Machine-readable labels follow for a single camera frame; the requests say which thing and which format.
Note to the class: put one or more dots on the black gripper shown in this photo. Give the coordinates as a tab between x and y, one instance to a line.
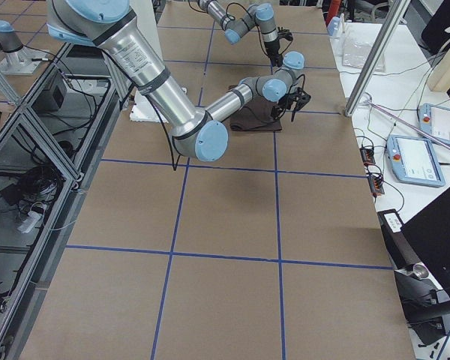
273	48
287	100

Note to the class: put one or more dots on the near teach pendant tablet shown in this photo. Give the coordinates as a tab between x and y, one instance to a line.
414	161

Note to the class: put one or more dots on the teach pendant tablet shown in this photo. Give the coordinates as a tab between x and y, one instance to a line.
435	120
414	161

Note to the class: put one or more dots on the far teach pendant tablet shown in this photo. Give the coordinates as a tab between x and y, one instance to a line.
435	120

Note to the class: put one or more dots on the dark brown t-shirt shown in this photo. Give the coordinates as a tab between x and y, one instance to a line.
256	115

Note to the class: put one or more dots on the black monitor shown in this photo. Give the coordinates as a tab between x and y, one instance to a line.
428	233

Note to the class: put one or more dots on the aluminium frame post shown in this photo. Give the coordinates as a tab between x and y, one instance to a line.
396	12

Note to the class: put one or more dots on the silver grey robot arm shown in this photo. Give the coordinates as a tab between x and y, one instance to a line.
112	27
256	16

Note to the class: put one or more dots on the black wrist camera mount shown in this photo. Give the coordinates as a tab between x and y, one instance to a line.
284	33

